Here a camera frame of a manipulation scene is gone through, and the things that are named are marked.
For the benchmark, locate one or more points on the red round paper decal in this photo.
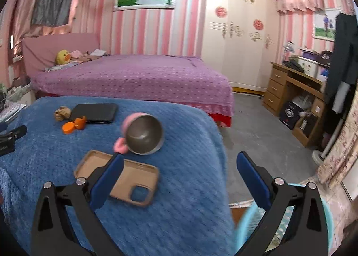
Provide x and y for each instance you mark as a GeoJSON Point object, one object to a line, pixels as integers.
{"type": "Point", "coordinates": [220, 11]}
{"type": "Point", "coordinates": [258, 24]}

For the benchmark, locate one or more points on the pink cup with metal inside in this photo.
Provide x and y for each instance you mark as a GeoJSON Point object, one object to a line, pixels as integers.
{"type": "Point", "coordinates": [144, 134]}

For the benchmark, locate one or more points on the floral curtain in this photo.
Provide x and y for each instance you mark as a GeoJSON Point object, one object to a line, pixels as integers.
{"type": "Point", "coordinates": [344, 149]}

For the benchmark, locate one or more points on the blue fleece blanket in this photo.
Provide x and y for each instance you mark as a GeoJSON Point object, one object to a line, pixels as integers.
{"type": "Point", "coordinates": [181, 147]}

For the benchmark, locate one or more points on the dark clothes on desk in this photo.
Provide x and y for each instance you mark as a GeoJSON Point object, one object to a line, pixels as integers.
{"type": "Point", "coordinates": [293, 66]}

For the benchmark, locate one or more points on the pile of small clothes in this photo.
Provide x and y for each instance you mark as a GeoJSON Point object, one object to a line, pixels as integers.
{"type": "Point", "coordinates": [84, 55]}

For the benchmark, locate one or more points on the light grey hanging garment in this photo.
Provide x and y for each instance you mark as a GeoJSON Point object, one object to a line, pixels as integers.
{"type": "Point", "coordinates": [340, 98]}

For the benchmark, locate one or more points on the small orange-brown toy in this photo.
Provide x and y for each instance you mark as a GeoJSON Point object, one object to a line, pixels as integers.
{"type": "Point", "coordinates": [62, 113]}

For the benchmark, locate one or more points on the pink padded headboard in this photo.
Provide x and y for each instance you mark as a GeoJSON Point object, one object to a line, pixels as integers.
{"type": "Point", "coordinates": [42, 49]}

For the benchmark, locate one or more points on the dark blue paper bag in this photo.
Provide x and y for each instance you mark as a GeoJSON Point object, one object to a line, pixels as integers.
{"type": "Point", "coordinates": [289, 115]}

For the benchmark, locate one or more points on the purple box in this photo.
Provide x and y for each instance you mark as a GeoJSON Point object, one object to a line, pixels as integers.
{"type": "Point", "coordinates": [309, 54]}

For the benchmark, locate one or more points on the orange plastic piece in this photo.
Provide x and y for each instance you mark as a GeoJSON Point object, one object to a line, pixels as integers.
{"type": "Point", "coordinates": [80, 123]}

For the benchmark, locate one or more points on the white standing fan base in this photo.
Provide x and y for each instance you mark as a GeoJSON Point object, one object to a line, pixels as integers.
{"type": "Point", "coordinates": [318, 156]}

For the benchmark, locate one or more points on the white storage box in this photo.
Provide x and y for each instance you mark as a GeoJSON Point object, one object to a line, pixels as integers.
{"type": "Point", "coordinates": [309, 67]}

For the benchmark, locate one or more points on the pink window curtain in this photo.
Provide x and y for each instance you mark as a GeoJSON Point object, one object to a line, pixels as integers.
{"type": "Point", "coordinates": [25, 15]}

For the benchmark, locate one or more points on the orange plastic cap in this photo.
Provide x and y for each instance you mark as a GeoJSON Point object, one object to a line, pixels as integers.
{"type": "Point", "coordinates": [68, 128]}

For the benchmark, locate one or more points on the bed with purple cover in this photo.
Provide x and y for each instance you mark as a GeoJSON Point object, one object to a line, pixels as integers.
{"type": "Point", "coordinates": [139, 77]}

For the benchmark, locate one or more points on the yellow duck plush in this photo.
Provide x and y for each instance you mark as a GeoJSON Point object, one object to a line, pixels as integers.
{"type": "Point", "coordinates": [63, 57]}

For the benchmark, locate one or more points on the black cap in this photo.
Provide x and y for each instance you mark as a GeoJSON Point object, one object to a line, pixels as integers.
{"type": "Point", "coordinates": [326, 57]}

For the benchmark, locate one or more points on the cardboard box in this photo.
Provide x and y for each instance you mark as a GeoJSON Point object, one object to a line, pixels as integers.
{"type": "Point", "coordinates": [318, 107]}

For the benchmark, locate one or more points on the cream wardrobe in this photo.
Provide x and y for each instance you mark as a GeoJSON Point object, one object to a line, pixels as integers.
{"type": "Point", "coordinates": [240, 57]}

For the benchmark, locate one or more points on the black phone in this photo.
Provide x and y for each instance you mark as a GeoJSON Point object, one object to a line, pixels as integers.
{"type": "Point", "coordinates": [95, 113]}

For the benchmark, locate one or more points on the wall poster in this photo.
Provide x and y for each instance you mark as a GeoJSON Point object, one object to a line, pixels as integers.
{"type": "Point", "coordinates": [324, 25]}

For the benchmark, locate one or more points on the dark hanging jacket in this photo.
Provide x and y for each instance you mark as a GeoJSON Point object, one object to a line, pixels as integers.
{"type": "Point", "coordinates": [342, 57]}

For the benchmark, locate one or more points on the brown phone case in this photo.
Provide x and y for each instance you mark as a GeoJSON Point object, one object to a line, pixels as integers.
{"type": "Point", "coordinates": [134, 172]}

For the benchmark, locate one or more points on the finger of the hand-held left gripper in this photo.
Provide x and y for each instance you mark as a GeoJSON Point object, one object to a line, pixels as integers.
{"type": "Point", "coordinates": [16, 133]}

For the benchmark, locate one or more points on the light blue plastic basket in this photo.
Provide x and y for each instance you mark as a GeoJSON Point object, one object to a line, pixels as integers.
{"type": "Point", "coordinates": [244, 230]}

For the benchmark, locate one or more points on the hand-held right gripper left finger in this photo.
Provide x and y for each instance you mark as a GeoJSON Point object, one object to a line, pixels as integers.
{"type": "Point", "coordinates": [107, 183]}

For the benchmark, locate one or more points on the desk lamp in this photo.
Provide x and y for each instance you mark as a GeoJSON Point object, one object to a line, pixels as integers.
{"type": "Point", "coordinates": [288, 47]}

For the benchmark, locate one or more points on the cluttered bedside table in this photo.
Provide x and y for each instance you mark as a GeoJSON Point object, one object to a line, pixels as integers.
{"type": "Point", "coordinates": [16, 91]}

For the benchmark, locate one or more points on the wooden desk with drawers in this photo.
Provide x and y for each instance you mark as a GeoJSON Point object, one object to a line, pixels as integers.
{"type": "Point", "coordinates": [277, 88]}

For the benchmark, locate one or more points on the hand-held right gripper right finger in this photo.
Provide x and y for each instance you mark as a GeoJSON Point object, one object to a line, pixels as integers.
{"type": "Point", "coordinates": [253, 183]}

